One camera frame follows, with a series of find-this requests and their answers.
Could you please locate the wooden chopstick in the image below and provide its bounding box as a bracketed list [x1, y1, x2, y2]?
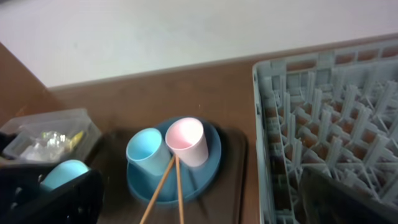
[175, 156, 185, 224]
[139, 156, 175, 224]

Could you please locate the light blue bowl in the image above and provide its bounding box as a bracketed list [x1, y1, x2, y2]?
[40, 160, 90, 191]

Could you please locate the foil snack wrapper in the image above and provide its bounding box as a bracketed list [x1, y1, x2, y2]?
[40, 131, 85, 150]

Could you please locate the white pink cup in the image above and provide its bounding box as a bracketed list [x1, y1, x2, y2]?
[165, 117, 209, 167]

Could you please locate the white tissue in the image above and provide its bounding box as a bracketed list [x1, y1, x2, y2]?
[20, 143, 67, 162]

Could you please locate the left wooden chopstick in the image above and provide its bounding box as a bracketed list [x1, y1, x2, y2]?
[139, 156, 175, 224]

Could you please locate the grey dishwasher rack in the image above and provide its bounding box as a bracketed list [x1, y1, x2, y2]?
[252, 40, 397, 223]

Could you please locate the brown serving tray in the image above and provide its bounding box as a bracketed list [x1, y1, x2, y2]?
[88, 128, 248, 223]

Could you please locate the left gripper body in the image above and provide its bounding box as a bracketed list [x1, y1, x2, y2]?
[1, 164, 104, 224]

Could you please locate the light blue cup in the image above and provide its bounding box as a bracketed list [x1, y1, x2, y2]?
[126, 128, 172, 176]

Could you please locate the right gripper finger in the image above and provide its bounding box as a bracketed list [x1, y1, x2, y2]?
[299, 167, 397, 224]

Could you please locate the right wooden chopstick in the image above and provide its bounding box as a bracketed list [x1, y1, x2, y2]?
[175, 156, 185, 224]

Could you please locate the clear plastic bin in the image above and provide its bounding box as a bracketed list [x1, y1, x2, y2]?
[1, 108, 101, 163]

